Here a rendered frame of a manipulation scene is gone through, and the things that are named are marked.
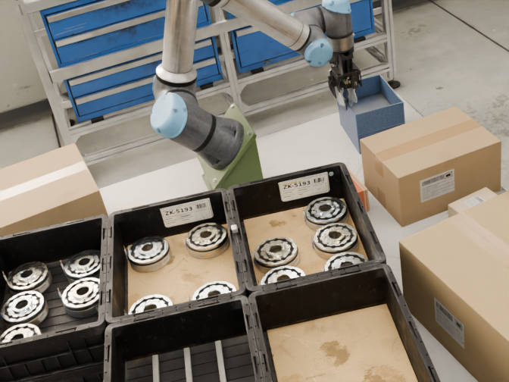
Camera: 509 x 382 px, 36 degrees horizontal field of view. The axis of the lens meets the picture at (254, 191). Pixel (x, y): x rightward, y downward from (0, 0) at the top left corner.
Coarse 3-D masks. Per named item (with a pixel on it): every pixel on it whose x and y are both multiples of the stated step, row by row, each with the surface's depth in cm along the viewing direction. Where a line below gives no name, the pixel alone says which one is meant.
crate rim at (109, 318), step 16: (208, 192) 195; (224, 192) 194; (128, 208) 195; (144, 208) 194; (224, 208) 188; (112, 224) 191; (112, 240) 186; (112, 256) 181; (112, 272) 176; (240, 272) 169; (112, 288) 172; (240, 288) 164; (112, 304) 167; (176, 304) 164; (192, 304) 163; (112, 320) 163
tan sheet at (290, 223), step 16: (304, 208) 200; (256, 224) 198; (272, 224) 197; (288, 224) 196; (304, 224) 194; (352, 224) 191; (256, 240) 193; (304, 240) 189; (304, 256) 185; (256, 272) 183; (304, 272) 180
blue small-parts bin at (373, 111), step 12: (372, 84) 249; (384, 84) 245; (360, 96) 251; (372, 96) 251; (384, 96) 249; (396, 96) 236; (348, 108) 237; (360, 108) 246; (372, 108) 245; (384, 108) 232; (396, 108) 233; (348, 120) 241; (360, 120) 232; (372, 120) 233; (384, 120) 234; (396, 120) 235; (360, 132) 234
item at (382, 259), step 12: (312, 168) 196; (324, 168) 195; (264, 180) 195; (276, 180) 195; (348, 180) 191; (228, 192) 194; (360, 204) 181; (240, 228) 181; (372, 228) 173; (240, 240) 177; (372, 240) 170; (240, 252) 174; (360, 264) 164; (372, 264) 164; (312, 276) 164; (252, 288) 164; (264, 288) 163
